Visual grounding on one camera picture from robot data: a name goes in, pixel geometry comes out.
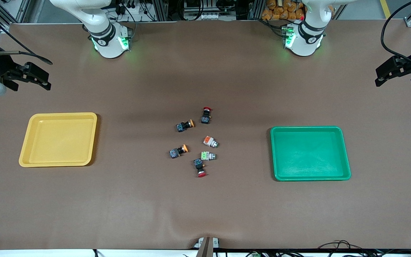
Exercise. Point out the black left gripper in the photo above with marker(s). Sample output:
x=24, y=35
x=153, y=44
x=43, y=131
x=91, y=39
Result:
x=406, y=65

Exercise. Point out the yellow push button blue block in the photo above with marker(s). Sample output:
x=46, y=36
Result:
x=173, y=154
x=181, y=126

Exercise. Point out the green button orange contact block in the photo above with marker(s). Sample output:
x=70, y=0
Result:
x=209, y=140

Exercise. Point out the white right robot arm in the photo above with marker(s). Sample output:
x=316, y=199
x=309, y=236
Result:
x=107, y=43

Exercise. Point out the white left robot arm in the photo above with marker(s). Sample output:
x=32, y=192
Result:
x=307, y=43

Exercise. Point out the yellow plastic tray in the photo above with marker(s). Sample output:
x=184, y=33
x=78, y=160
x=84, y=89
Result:
x=59, y=141

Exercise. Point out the green plastic tray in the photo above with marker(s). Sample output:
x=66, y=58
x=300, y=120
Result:
x=309, y=153

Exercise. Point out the orange bagged items pile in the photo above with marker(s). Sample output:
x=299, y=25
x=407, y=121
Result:
x=280, y=9

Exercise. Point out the red mushroom push button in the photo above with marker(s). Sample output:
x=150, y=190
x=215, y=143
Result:
x=198, y=163
x=205, y=119

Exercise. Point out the white power strip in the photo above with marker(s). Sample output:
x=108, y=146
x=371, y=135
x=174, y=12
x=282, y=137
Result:
x=209, y=16

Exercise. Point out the brown table mat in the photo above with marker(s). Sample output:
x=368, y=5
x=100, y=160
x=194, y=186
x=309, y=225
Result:
x=205, y=214

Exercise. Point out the green terminal connector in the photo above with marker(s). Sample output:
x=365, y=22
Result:
x=254, y=254

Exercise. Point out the metal table clamp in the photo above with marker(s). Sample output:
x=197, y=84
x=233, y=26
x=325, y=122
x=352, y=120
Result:
x=205, y=248

